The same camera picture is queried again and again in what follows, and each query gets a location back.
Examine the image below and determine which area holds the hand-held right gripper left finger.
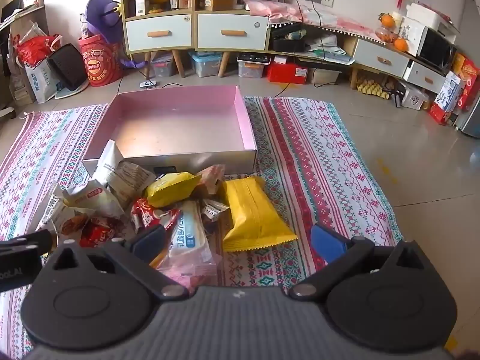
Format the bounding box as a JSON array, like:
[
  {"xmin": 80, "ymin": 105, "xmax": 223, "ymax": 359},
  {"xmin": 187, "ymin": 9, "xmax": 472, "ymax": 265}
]
[{"xmin": 45, "ymin": 225, "xmax": 190, "ymax": 301}]

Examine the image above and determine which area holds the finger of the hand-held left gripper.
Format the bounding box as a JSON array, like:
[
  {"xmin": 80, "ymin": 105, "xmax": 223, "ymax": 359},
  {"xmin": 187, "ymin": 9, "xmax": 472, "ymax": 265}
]
[{"xmin": 0, "ymin": 230, "xmax": 53, "ymax": 254}]

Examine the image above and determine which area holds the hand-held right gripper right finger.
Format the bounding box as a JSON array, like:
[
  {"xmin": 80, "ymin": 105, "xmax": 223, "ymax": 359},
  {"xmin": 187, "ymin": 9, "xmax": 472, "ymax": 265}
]
[{"xmin": 287, "ymin": 223, "xmax": 432, "ymax": 301}]

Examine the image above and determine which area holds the clear plastic snack packet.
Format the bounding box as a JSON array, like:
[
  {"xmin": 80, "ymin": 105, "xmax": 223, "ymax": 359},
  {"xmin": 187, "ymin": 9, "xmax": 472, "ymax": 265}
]
[{"xmin": 167, "ymin": 200, "xmax": 212, "ymax": 267}]

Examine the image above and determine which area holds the orange brown print snack packet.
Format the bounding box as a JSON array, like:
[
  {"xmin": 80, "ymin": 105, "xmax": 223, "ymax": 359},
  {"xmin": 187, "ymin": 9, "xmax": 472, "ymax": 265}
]
[{"xmin": 37, "ymin": 199, "xmax": 92, "ymax": 241}]

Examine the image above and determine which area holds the small red snack packet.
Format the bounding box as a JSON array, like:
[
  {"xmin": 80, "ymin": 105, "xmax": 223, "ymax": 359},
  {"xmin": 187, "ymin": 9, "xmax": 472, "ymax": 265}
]
[{"xmin": 80, "ymin": 219, "xmax": 126, "ymax": 248}]

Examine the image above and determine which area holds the pink clear snack packet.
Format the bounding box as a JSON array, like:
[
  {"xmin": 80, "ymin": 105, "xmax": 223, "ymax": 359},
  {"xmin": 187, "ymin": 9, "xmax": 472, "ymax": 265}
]
[{"xmin": 155, "ymin": 257, "xmax": 223, "ymax": 295}]

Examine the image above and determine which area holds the white printed snack packet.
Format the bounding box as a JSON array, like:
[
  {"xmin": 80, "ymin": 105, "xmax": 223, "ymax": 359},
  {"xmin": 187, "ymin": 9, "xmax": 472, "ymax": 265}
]
[{"xmin": 92, "ymin": 139, "xmax": 156, "ymax": 205}]

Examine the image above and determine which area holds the small brown snack packet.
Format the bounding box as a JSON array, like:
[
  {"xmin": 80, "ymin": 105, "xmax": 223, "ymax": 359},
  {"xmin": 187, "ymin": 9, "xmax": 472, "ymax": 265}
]
[{"xmin": 200, "ymin": 198, "xmax": 230, "ymax": 223}]

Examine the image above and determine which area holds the white crinkled snack packet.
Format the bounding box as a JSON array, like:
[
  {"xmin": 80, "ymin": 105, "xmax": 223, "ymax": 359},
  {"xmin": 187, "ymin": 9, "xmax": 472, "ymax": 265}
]
[{"xmin": 62, "ymin": 179, "xmax": 126, "ymax": 218}]

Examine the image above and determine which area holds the large yellow snack packet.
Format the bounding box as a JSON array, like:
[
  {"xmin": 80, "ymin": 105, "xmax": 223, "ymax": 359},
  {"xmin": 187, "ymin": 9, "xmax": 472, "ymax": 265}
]
[{"xmin": 221, "ymin": 178, "xmax": 298, "ymax": 253}]

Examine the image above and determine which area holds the pinkish brown snack packet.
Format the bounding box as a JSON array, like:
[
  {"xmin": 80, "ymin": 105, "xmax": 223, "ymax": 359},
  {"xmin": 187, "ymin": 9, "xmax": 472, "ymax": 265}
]
[{"xmin": 193, "ymin": 164, "xmax": 226, "ymax": 197}]

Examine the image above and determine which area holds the pink cardboard box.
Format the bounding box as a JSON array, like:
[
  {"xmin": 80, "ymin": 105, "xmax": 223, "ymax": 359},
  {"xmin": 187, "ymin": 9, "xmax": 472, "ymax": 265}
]
[{"xmin": 82, "ymin": 85, "xmax": 259, "ymax": 179}]

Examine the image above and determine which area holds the patterned woven mat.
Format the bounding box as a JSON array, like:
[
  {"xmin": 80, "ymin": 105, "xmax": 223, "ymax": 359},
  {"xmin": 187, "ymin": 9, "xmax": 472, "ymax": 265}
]
[{"xmin": 0, "ymin": 95, "xmax": 404, "ymax": 360}]

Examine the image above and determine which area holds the white oval board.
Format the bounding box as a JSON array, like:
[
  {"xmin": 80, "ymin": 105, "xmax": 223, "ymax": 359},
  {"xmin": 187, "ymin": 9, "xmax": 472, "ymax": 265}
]
[{"xmin": 54, "ymin": 80, "xmax": 91, "ymax": 100}]

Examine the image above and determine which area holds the white paper bag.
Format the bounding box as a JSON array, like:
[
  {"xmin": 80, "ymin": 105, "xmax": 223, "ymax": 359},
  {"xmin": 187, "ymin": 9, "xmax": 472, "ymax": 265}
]
[{"xmin": 24, "ymin": 57, "xmax": 62, "ymax": 104}]

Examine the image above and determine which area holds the beige cardboard box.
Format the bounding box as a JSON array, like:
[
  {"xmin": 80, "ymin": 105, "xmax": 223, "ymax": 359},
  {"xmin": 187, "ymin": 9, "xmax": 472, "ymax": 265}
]
[{"xmin": 311, "ymin": 65, "xmax": 342, "ymax": 85}]

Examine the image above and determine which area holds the low wooden stand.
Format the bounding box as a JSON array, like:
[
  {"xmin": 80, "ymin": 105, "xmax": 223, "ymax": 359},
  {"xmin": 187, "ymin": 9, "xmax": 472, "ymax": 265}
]
[{"xmin": 268, "ymin": 19, "xmax": 451, "ymax": 94}]

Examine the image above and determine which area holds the white printed box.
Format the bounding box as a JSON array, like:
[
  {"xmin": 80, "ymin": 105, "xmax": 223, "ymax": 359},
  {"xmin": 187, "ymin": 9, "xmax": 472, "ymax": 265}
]
[{"xmin": 402, "ymin": 82, "xmax": 430, "ymax": 111}]

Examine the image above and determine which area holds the small red box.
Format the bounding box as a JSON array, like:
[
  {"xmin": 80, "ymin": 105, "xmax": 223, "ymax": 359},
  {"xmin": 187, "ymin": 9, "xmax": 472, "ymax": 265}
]
[{"xmin": 429, "ymin": 101, "xmax": 451, "ymax": 124}]

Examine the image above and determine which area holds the red cardboard box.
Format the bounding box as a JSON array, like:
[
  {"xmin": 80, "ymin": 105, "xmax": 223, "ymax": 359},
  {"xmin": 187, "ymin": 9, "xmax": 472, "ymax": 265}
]
[{"xmin": 267, "ymin": 61, "xmax": 309, "ymax": 84}]

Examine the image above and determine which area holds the clear storage box blue lid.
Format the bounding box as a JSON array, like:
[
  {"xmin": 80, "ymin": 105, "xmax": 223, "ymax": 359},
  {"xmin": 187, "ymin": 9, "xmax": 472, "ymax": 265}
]
[{"xmin": 188, "ymin": 51, "xmax": 223, "ymax": 78}]

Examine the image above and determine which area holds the red cylindrical tub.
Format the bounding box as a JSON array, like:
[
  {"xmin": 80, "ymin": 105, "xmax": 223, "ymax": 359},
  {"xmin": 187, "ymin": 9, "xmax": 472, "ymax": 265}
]
[{"xmin": 78, "ymin": 34, "xmax": 124, "ymax": 88}]

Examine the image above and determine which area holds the grey appliance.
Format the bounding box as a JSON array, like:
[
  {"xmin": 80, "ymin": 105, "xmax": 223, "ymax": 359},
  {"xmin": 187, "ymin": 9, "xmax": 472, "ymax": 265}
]
[{"xmin": 458, "ymin": 99, "xmax": 480, "ymax": 138}]

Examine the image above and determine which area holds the clear storage box orange latch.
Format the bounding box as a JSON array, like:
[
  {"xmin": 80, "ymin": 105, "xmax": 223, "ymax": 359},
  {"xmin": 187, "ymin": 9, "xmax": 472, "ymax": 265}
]
[{"xmin": 237, "ymin": 53, "xmax": 271, "ymax": 79}]

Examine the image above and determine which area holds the stack of papers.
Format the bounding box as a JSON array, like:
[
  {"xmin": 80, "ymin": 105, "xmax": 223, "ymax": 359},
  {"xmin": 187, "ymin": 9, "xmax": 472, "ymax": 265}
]
[{"xmin": 305, "ymin": 32, "xmax": 355, "ymax": 64}]

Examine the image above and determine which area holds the red plastic bag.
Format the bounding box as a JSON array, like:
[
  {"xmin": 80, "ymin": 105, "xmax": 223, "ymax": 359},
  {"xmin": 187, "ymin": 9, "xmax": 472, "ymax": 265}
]
[{"xmin": 14, "ymin": 34, "xmax": 63, "ymax": 66}]

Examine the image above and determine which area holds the blue white carton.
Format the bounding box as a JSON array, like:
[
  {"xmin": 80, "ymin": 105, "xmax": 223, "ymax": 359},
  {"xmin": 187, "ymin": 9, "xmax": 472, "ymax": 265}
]
[{"xmin": 435, "ymin": 71, "xmax": 464, "ymax": 111}]

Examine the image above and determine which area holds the small white stand drawer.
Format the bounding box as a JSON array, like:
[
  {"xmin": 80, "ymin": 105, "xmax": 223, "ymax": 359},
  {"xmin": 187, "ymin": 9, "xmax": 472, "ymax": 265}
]
[{"xmin": 407, "ymin": 61, "xmax": 449, "ymax": 94}]

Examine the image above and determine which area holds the black tray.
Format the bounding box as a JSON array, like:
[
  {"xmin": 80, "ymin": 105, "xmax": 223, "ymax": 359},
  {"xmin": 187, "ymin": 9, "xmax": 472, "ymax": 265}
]
[{"xmin": 271, "ymin": 26, "xmax": 307, "ymax": 52}]

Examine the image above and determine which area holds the clear bag of oranges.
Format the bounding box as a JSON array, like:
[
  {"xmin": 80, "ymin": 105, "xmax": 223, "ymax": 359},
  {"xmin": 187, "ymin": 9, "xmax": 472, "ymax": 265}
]
[{"xmin": 376, "ymin": 26, "xmax": 399, "ymax": 44}]

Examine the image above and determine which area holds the white cabinet drawer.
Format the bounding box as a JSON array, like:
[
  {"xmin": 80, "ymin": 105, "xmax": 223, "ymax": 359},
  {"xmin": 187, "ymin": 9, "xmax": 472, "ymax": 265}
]
[
  {"xmin": 197, "ymin": 14, "xmax": 269, "ymax": 51},
  {"xmin": 125, "ymin": 15, "xmax": 194, "ymax": 52}
]

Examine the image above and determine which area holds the red orange carton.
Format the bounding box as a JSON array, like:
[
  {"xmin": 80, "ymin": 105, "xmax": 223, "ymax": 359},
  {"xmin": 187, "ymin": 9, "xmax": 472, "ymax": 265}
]
[{"xmin": 448, "ymin": 52, "xmax": 480, "ymax": 111}]

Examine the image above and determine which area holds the white microwave oven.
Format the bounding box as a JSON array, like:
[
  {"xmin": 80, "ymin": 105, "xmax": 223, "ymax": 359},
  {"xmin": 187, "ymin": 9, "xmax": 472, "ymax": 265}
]
[{"xmin": 401, "ymin": 17, "xmax": 458, "ymax": 77}]

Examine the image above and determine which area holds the wooden shelf cabinet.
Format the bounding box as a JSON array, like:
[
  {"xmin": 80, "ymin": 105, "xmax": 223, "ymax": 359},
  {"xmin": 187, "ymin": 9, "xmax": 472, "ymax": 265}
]
[{"xmin": 119, "ymin": 0, "xmax": 271, "ymax": 78}]

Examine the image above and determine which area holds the wooden desk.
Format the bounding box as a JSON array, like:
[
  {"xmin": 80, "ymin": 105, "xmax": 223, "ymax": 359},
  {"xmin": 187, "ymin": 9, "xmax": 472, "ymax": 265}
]
[{"xmin": 0, "ymin": 0, "xmax": 49, "ymax": 38}]

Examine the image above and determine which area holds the purple plush toy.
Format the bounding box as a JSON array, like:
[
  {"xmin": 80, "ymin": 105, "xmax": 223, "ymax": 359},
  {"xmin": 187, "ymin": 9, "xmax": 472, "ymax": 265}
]
[{"xmin": 79, "ymin": 0, "xmax": 151, "ymax": 70}]

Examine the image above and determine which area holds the pink cloth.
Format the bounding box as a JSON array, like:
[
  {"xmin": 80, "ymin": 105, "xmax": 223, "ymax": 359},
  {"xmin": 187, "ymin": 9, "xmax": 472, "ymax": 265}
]
[{"xmin": 244, "ymin": 0, "xmax": 387, "ymax": 44}]

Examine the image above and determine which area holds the white foam box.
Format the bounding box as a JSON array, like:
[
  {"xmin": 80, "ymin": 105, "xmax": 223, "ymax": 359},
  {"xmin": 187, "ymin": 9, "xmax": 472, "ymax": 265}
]
[{"xmin": 406, "ymin": 3, "xmax": 460, "ymax": 32}]

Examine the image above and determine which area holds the small brown cardboard box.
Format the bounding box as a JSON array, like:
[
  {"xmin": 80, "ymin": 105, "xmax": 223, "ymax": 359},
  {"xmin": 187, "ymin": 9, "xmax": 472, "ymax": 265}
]
[{"xmin": 204, "ymin": 0, "xmax": 238, "ymax": 12}]

